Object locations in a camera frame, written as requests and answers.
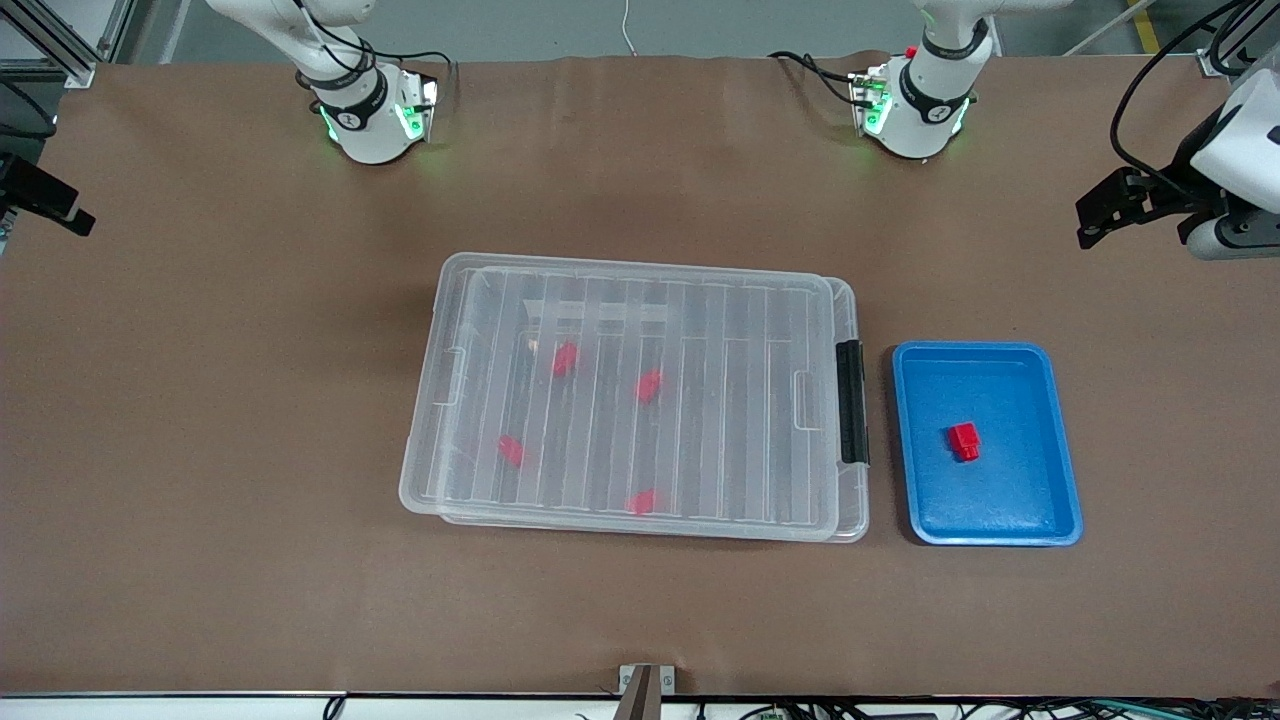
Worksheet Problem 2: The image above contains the clear plastic storage box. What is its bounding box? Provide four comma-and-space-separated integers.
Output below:
440, 262, 871, 544

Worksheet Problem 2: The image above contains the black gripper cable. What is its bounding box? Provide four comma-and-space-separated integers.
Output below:
1110, 0, 1263, 193
0, 80, 58, 141

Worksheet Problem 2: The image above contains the blue plastic tray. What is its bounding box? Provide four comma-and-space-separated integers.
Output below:
891, 341, 1085, 548

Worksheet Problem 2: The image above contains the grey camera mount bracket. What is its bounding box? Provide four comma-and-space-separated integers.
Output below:
615, 664, 678, 720

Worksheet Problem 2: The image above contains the black box latch handle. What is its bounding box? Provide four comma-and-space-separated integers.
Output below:
836, 340, 870, 466

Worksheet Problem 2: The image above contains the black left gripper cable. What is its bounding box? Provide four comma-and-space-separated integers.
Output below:
1110, 0, 1263, 193

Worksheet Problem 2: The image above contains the clear ribbed plastic lid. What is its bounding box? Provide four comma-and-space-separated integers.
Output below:
399, 252, 839, 542

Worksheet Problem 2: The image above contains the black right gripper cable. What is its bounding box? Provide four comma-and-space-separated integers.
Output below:
0, 80, 58, 141

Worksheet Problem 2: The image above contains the black arm base cable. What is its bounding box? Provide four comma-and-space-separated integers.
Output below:
365, 48, 458, 96
767, 50, 873, 109

